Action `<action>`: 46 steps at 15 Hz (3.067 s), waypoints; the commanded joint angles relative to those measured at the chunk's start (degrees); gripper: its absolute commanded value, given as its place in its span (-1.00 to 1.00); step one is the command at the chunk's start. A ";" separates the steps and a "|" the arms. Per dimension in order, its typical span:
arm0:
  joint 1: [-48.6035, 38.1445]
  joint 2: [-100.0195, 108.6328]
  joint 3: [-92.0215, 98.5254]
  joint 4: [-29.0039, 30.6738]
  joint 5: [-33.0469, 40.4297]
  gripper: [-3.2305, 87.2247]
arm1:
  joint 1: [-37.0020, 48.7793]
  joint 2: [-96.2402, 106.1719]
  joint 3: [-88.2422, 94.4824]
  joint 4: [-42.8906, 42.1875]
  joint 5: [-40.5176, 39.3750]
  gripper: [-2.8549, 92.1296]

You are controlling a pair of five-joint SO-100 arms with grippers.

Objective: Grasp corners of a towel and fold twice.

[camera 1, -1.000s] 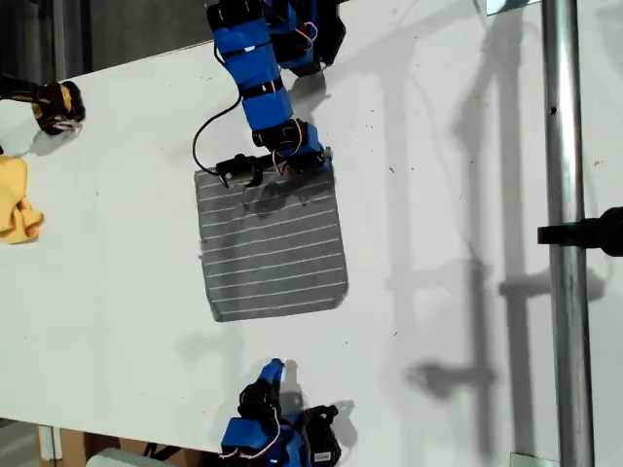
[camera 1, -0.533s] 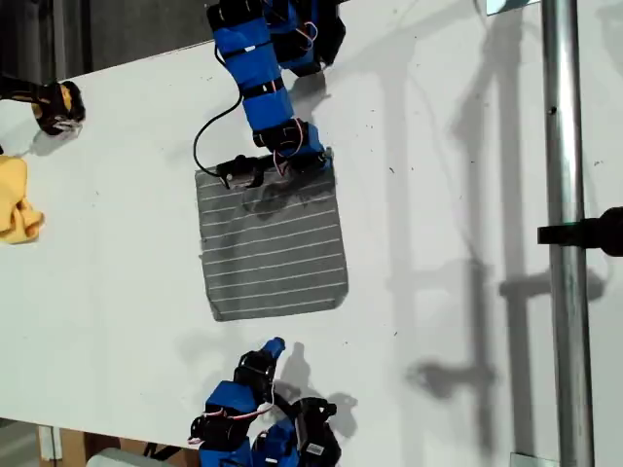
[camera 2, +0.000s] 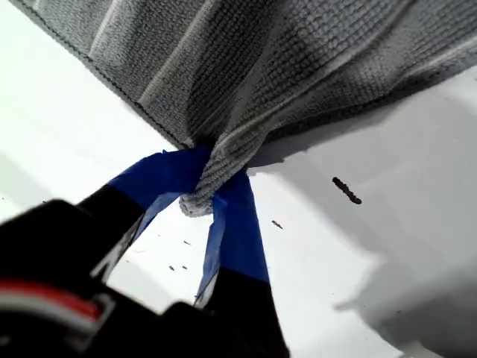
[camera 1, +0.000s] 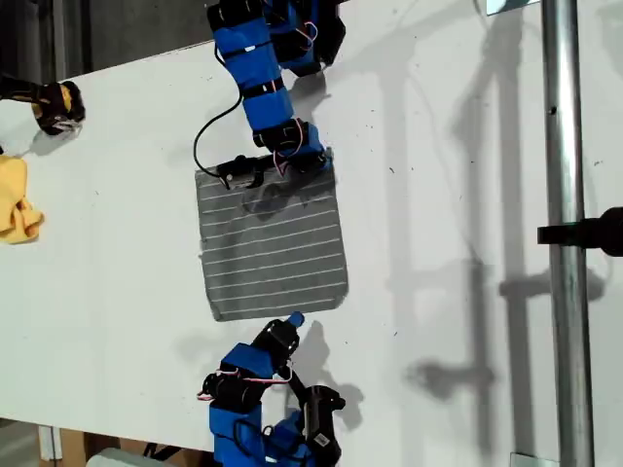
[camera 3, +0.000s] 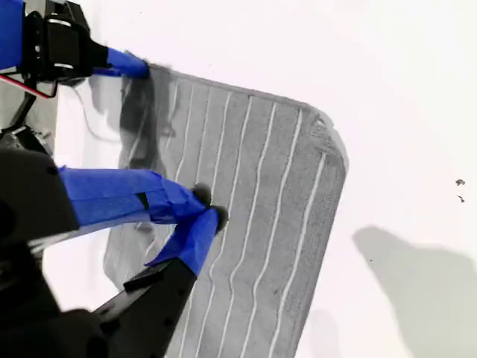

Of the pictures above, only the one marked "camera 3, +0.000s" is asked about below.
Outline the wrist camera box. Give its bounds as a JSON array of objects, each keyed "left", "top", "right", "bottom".
[{"left": 0, "top": 125, "right": 51, "bottom": 154}]

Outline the red servo wire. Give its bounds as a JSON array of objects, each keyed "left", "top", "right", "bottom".
[{"left": 0, "top": 72, "right": 60, "bottom": 100}]

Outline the black camera stalk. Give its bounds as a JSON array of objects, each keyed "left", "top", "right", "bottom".
[{"left": 9, "top": 92, "right": 38, "bottom": 130}]

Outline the grey white-striped towel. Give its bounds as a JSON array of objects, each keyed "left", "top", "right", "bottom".
[{"left": 102, "top": 65, "right": 351, "bottom": 358}]

